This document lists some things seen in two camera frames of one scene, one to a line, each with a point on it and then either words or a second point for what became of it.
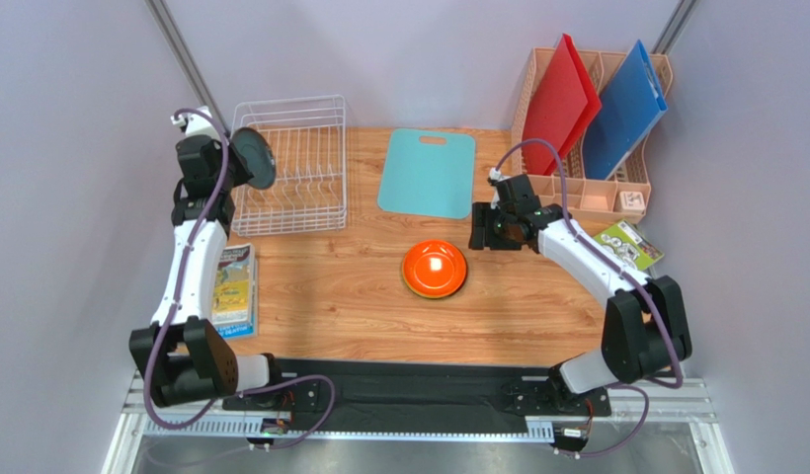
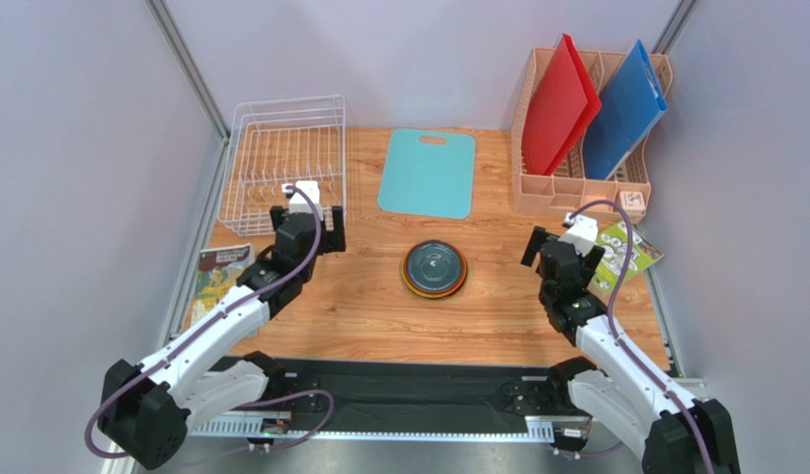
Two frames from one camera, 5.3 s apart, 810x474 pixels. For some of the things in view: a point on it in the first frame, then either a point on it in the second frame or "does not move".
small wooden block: x=632 y=201 does not move
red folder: x=562 y=102 does not move
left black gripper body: x=236 y=173 to x=322 y=230
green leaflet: x=629 y=243 does not move
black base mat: x=420 y=395 does not move
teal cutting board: x=429 y=173 does not move
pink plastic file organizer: x=662 y=71 does not move
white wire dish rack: x=308 y=188 does not move
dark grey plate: x=258 y=156 to x=434 y=266
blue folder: x=630 y=107 does not move
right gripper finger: x=480 y=226 to x=533 y=245
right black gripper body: x=479 y=226 to x=531 y=246
